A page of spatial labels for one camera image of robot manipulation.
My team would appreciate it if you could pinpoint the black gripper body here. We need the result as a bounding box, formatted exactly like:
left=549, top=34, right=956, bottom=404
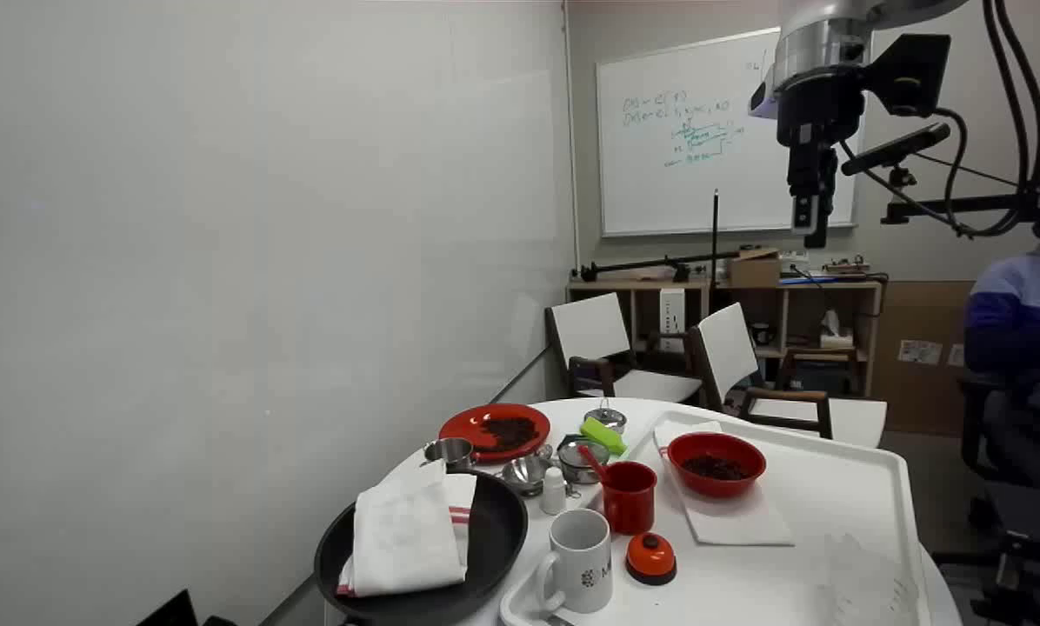
left=777, top=69, right=865, bottom=203

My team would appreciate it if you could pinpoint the orange bowl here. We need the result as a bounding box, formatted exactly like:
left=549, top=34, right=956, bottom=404
left=664, top=431, right=768, bottom=502

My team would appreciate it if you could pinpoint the steel strainer bowl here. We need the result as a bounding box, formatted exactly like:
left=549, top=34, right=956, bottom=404
left=501, top=447, right=549, bottom=502

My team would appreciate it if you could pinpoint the small cardboard box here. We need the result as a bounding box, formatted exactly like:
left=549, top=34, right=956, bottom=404
left=727, top=243, right=783, bottom=287

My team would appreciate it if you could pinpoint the brown cardboard box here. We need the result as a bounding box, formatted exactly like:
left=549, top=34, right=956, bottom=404
left=567, top=271, right=892, bottom=395

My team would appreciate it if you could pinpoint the black tripod pole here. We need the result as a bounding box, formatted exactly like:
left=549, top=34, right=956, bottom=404
left=575, top=188, right=777, bottom=315

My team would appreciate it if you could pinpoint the tissue box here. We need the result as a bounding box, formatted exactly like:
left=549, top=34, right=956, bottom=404
left=814, top=307, right=861, bottom=353

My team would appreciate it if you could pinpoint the whiteboard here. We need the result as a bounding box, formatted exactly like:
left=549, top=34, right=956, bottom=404
left=596, top=25, right=861, bottom=239

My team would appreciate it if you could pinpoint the large cardboard box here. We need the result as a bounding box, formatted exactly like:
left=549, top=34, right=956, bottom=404
left=878, top=273, right=974, bottom=439

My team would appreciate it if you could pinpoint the white cushioned wooden chair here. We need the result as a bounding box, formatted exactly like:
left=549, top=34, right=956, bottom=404
left=690, top=302, right=892, bottom=447
left=549, top=287, right=708, bottom=408

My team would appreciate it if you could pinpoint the person in blue sweater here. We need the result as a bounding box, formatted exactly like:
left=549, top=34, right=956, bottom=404
left=965, top=160, right=1040, bottom=491

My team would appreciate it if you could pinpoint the green squeeze bottle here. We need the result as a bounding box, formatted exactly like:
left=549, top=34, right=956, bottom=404
left=578, top=418, right=633, bottom=459

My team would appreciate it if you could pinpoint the white paper napkin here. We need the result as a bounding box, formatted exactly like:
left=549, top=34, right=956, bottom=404
left=652, top=412, right=796, bottom=550

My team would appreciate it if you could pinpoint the red cup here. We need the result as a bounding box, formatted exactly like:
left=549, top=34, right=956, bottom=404
left=599, top=459, right=661, bottom=539

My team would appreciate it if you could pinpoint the steel pot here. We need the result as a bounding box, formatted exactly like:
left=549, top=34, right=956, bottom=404
left=553, top=431, right=609, bottom=485

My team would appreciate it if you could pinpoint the black office chair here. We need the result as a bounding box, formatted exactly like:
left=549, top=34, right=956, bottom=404
left=956, top=370, right=1040, bottom=626

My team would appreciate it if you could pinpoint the white salt shaker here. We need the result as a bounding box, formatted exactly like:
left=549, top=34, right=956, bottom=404
left=541, top=463, right=572, bottom=518

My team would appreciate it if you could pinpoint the red plate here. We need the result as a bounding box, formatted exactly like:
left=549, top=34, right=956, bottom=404
left=434, top=400, right=553, bottom=470

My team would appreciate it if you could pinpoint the white mug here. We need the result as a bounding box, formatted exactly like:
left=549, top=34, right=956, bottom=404
left=537, top=504, right=615, bottom=615

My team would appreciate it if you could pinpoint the small steel cup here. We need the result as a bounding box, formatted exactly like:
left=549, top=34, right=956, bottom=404
left=426, top=434, right=477, bottom=475

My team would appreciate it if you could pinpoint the black frying pan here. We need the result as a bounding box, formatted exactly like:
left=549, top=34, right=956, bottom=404
left=310, top=465, right=531, bottom=626

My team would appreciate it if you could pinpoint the white cloth with red stripe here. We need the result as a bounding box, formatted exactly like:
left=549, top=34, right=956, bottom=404
left=335, top=459, right=480, bottom=601

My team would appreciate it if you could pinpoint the black angular object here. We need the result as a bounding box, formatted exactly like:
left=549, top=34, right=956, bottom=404
left=131, top=586, right=203, bottom=626

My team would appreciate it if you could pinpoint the black stereo camera bar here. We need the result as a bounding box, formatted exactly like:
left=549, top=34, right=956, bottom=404
left=843, top=123, right=952, bottom=176

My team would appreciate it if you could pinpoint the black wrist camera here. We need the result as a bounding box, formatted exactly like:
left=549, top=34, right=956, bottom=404
left=864, top=31, right=952, bottom=117

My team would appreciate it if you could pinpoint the black camera boom stand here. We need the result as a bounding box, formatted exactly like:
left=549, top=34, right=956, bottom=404
left=880, top=160, right=1040, bottom=232

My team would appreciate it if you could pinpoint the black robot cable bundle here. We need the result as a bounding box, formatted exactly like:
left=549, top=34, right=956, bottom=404
left=931, top=0, right=1040, bottom=239

